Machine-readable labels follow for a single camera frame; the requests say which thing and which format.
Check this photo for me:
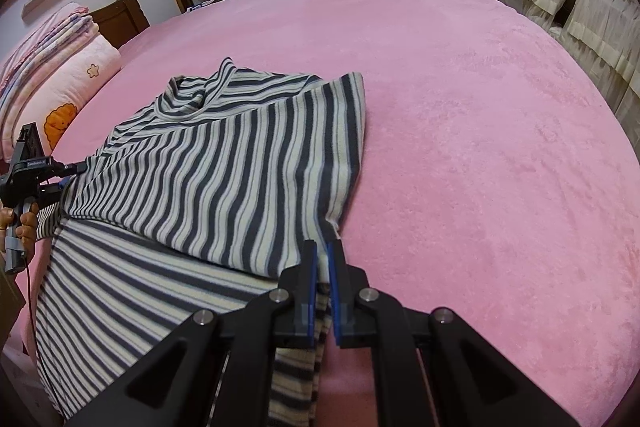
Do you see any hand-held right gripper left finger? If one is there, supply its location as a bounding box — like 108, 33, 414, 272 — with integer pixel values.
65, 240, 321, 427

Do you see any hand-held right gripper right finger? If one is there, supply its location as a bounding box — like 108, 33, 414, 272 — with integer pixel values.
326, 239, 584, 427

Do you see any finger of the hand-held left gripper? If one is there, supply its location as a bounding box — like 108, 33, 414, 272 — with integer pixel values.
31, 178, 76, 210
50, 160, 89, 175

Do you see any striped grey and navy shirt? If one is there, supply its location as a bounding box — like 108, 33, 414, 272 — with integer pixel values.
35, 57, 369, 427

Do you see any person's left hand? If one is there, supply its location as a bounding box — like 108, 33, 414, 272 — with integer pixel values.
0, 205, 40, 254

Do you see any cream cartoon print quilt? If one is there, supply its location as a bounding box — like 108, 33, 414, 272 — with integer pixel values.
17, 31, 124, 158

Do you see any pink striped folded quilt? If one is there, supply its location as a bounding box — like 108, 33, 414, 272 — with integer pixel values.
0, 1, 97, 160

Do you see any dark wooden headboard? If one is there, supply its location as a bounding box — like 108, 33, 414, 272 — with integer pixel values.
89, 0, 151, 50

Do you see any pink fleece bed blanket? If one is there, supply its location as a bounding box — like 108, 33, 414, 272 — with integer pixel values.
0, 0, 637, 427

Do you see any cream lace-covered furniture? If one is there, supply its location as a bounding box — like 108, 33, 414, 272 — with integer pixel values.
499, 0, 640, 160

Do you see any black cable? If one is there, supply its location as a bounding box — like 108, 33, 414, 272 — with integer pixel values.
19, 264, 40, 360

